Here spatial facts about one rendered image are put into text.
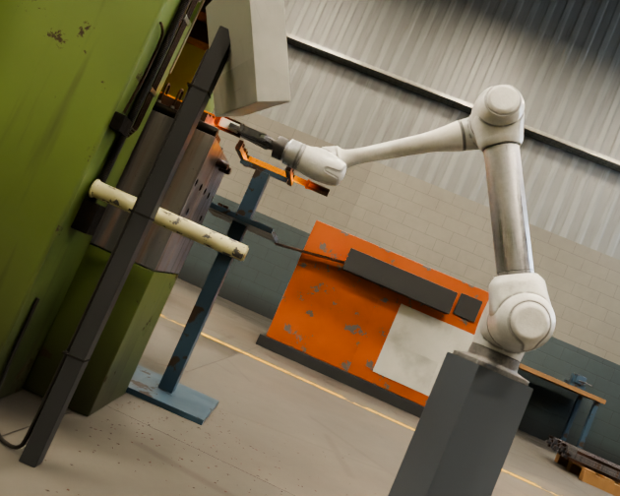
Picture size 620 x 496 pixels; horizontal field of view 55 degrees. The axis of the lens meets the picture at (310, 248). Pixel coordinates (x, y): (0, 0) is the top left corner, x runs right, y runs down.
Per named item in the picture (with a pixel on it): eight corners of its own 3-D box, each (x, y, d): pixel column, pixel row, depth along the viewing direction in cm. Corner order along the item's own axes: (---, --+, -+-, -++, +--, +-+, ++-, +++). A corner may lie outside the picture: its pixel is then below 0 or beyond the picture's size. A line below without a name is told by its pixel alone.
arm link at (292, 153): (295, 172, 201) (279, 165, 201) (306, 148, 202) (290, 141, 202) (295, 166, 192) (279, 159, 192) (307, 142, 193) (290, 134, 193)
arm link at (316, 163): (293, 173, 193) (297, 171, 205) (337, 192, 193) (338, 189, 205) (306, 142, 191) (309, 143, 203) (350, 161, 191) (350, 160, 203)
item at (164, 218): (242, 264, 160) (250, 245, 160) (240, 263, 154) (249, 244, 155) (93, 198, 160) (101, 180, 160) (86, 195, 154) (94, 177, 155)
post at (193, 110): (41, 463, 134) (237, 38, 142) (34, 468, 130) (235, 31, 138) (26, 456, 134) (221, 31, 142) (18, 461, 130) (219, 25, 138)
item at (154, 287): (124, 395, 211) (178, 274, 215) (88, 417, 173) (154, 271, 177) (-20, 332, 212) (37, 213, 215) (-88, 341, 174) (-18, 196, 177)
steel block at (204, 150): (179, 274, 215) (229, 163, 218) (155, 271, 177) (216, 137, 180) (37, 212, 215) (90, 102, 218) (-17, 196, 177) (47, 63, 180)
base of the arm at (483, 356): (489, 370, 199) (496, 354, 199) (529, 387, 177) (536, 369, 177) (445, 350, 194) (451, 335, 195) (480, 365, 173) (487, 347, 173)
